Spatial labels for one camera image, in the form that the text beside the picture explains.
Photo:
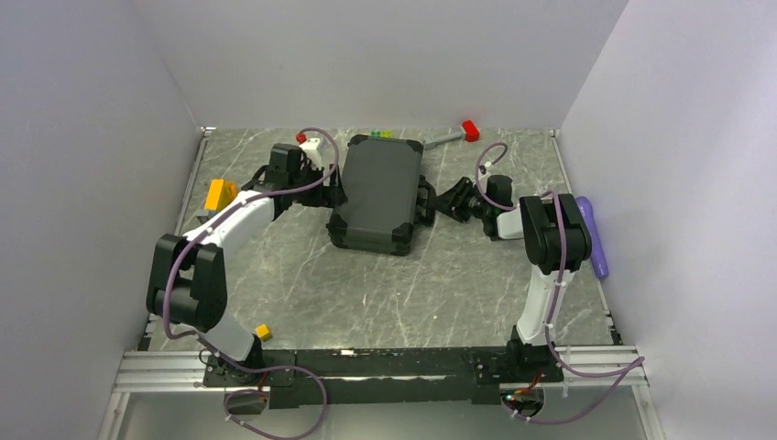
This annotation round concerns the yellow orange duplo brick tower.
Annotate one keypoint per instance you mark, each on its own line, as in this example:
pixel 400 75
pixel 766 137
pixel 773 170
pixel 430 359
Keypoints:
pixel 220 194

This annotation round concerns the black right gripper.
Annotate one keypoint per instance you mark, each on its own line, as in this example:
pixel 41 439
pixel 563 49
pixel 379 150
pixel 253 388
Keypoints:
pixel 450 203

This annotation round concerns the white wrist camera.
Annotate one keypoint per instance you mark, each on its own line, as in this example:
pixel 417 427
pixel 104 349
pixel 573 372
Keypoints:
pixel 483 170
pixel 313 149

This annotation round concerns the small yellow cube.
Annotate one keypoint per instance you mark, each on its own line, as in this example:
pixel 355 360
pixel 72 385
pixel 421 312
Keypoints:
pixel 263 333

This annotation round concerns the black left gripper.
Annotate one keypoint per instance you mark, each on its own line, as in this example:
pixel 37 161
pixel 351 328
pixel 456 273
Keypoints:
pixel 330 196

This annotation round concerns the black base crossbar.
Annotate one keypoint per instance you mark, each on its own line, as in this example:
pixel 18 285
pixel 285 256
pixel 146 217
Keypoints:
pixel 390 375

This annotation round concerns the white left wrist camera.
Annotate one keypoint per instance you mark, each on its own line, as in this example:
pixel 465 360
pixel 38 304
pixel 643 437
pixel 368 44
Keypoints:
pixel 313 149

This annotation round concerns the black poker chip case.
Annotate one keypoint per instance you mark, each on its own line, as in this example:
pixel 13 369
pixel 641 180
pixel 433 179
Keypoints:
pixel 386 196

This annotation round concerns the colourful toy brick stack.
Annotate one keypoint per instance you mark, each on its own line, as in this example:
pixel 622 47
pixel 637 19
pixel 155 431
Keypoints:
pixel 381 133

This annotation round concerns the purple cylindrical flashlight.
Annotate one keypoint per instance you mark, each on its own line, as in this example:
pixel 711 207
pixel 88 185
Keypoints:
pixel 598 257

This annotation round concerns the aluminium frame rail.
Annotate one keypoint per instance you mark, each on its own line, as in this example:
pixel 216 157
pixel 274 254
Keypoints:
pixel 143 371

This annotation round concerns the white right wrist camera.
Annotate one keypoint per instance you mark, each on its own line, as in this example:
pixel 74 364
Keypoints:
pixel 483 170

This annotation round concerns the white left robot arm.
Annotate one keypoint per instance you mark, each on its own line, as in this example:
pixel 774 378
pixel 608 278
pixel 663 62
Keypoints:
pixel 187 283

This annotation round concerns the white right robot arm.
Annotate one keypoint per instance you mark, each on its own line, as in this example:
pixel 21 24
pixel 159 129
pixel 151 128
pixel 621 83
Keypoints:
pixel 556 241

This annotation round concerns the red headed toy hammer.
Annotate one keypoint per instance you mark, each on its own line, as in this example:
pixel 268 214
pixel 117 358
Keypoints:
pixel 468 131

